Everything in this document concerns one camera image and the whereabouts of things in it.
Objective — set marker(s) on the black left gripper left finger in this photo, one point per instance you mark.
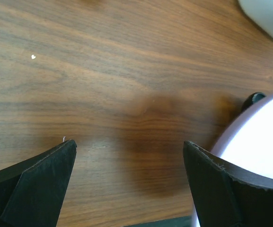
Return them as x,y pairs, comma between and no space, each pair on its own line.
32,191

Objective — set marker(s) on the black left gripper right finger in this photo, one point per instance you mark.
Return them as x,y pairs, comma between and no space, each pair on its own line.
224,194

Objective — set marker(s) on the lavender purple plate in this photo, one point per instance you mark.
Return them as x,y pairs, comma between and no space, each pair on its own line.
248,142

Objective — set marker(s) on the white plastic bin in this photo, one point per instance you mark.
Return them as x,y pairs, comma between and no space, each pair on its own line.
261,12

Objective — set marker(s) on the dark teal star plate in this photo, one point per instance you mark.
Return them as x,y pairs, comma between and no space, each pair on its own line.
252,99

